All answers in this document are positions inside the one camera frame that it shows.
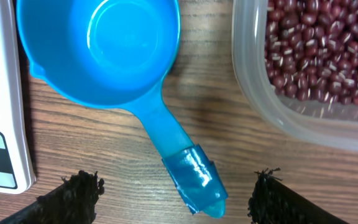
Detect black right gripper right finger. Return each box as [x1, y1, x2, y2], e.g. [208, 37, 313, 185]
[247, 168, 347, 224]

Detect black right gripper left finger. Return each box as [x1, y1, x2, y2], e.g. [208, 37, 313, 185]
[0, 170, 104, 224]

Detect blue plastic measuring scoop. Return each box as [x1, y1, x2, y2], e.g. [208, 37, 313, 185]
[16, 0, 227, 218]

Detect white digital kitchen scale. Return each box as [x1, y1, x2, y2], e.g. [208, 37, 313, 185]
[0, 0, 35, 194]

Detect clear plastic food container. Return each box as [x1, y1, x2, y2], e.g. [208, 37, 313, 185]
[232, 0, 358, 151]

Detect red beans in container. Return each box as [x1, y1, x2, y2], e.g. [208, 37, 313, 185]
[264, 0, 358, 106]

